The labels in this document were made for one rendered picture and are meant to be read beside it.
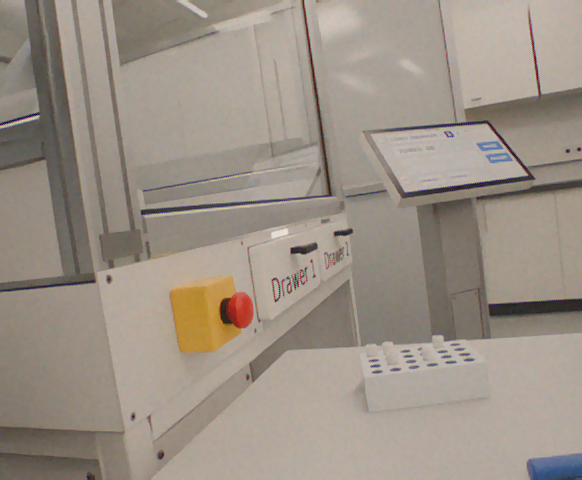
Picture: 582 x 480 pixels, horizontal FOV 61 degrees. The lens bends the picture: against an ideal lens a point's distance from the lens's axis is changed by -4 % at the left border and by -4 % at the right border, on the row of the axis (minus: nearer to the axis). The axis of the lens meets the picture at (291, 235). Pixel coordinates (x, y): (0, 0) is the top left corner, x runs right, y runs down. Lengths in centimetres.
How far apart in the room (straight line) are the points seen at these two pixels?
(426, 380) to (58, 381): 35
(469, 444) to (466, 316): 136
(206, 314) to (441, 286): 130
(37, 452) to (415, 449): 37
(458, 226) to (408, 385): 127
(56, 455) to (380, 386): 33
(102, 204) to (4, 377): 20
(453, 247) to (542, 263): 211
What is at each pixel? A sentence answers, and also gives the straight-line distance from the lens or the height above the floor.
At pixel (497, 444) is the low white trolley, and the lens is 47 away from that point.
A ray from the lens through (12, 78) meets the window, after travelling 55.
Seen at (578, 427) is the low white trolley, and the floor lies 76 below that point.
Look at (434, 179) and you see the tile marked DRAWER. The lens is 163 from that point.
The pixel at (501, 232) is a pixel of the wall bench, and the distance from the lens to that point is 379.
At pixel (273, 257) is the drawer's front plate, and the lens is 78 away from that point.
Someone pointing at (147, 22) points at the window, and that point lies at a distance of 65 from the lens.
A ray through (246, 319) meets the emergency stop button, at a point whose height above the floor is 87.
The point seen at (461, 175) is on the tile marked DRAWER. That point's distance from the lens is 169.
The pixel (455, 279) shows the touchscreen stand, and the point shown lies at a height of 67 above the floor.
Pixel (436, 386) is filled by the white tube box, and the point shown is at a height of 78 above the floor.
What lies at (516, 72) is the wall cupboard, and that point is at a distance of 417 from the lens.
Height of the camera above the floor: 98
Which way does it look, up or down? 3 degrees down
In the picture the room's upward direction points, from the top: 8 degrees counter-clockwise
